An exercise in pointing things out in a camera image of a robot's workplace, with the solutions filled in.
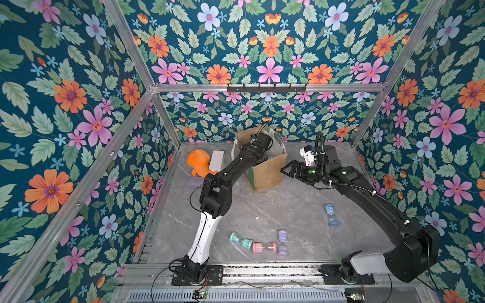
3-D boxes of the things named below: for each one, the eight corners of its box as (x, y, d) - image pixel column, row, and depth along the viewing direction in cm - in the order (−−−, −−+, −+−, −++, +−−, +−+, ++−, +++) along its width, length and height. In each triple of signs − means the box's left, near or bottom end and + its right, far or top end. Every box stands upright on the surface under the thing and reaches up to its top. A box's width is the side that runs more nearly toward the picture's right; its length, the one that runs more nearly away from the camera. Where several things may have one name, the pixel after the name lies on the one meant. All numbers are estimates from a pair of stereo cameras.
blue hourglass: (329, 227, 88) (331, 225, 86) (324, 206, 95) (325, 203, 93) (338, 227, 88) (340, 225, 86) (332, 206, 95) (334, 203, 93)
